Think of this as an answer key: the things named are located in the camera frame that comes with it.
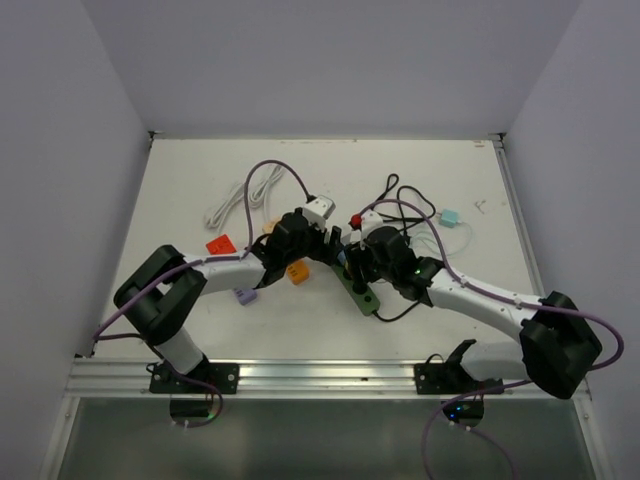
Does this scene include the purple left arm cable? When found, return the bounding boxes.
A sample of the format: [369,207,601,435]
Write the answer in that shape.
[89,159,316,431]

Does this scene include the red cube socket adapter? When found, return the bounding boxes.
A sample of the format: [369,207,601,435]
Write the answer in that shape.
[206,234,237,255]

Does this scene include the white bundled cable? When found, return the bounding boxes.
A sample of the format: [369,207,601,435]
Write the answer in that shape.
[203,164,284,231]

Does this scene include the green power strip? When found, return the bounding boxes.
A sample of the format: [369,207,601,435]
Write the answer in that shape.
[332,261,380,317]

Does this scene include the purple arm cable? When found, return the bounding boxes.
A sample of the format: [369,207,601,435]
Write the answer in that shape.
[352,198,626,480]
[89,159,316,431]

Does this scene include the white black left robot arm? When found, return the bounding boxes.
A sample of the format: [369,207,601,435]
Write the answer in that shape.
[114,196,335,393]

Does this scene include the purple socket adapter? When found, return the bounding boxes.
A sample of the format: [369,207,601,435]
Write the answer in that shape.
[232,288,258,306]

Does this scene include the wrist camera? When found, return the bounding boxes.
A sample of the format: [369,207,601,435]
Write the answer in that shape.
[349,210,384,238]
[302,195,335,225]

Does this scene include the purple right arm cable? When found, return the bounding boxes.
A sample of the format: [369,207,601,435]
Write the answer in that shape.
[352,198,626,480]

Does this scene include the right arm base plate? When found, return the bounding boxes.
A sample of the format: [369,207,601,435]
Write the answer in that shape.
[413,362,503,395]

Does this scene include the teal charger plug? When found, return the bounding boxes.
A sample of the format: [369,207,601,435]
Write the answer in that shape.
[438,209,461,228]

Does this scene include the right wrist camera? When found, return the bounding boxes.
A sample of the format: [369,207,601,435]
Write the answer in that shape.
[349,210,384,238]

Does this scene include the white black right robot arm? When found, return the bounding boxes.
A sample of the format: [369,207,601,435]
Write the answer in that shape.
[345,226,602,399]

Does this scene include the beige cube socket adapter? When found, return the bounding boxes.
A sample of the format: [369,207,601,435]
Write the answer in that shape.
[262,220,279,234]

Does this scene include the black power strip cord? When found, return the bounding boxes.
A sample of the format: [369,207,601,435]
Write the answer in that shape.
[372,173,441,323]

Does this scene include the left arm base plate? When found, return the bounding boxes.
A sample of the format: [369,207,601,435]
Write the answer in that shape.
[146,361,240,395]

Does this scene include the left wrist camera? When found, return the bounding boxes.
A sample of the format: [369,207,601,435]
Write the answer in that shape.
[302,195,335,225]

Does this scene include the aluminium rail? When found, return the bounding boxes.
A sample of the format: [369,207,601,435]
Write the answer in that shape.
[64,358,453,400]

